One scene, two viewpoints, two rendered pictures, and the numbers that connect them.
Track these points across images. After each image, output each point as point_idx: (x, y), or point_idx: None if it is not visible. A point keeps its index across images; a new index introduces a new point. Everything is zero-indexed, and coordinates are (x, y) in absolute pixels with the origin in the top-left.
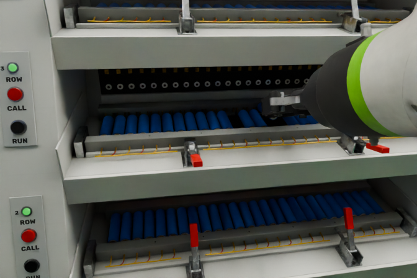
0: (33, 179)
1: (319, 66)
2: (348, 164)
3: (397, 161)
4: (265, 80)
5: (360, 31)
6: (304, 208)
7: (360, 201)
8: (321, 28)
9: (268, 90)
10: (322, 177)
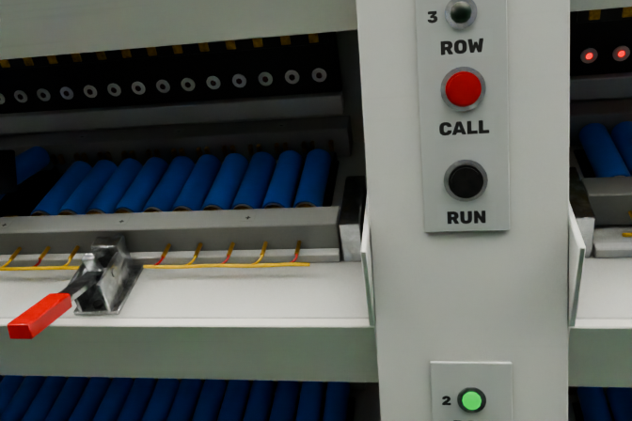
0: None
1: (178, 47)
2: (71, 339)
3: (216, 341)
4: (59, 88)
5: None
6: (145, 411)
7: (300, 411)
8: None
9: (71, 115)
10: (23, 365)
